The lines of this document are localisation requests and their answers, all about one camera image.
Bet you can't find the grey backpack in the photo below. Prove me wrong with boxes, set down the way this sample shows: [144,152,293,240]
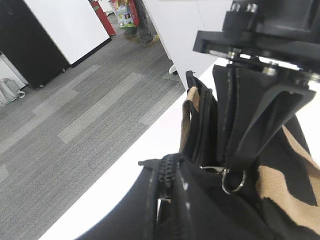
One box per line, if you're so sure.
[0,78,26,107]

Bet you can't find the black bag with tan handles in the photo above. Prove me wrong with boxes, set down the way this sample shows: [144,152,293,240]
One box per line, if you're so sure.
[80,66,320,240]

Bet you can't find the red fire extinguisher stand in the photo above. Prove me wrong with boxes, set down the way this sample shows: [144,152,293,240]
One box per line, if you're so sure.
[89,0,116,37]

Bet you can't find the colourful poster bag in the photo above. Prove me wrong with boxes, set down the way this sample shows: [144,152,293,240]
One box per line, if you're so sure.
[109,0,139,29]

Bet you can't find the white partition board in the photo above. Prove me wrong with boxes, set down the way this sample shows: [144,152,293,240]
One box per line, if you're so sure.
[25,0,111,66]

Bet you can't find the person legs in grey trousers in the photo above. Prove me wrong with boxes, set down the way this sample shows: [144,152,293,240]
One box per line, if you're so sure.
[124,0,160,47]

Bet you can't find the white table leg panel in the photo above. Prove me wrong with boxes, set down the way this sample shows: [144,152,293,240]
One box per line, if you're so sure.
[143,0,232,87]

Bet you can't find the black cabinet on wheels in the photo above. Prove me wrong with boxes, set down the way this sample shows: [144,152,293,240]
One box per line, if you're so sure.
[0,0,69,88]

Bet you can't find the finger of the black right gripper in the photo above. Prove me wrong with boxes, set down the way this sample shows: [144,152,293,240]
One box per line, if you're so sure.
[212,64,238,165]
[225,84,316,172]

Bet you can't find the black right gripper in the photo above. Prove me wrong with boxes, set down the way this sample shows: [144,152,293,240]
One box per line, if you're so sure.
[193,0,320,82]

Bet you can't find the metal zipper pull with ring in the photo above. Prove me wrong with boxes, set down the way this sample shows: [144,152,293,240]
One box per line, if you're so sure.
[200,166,247,195]

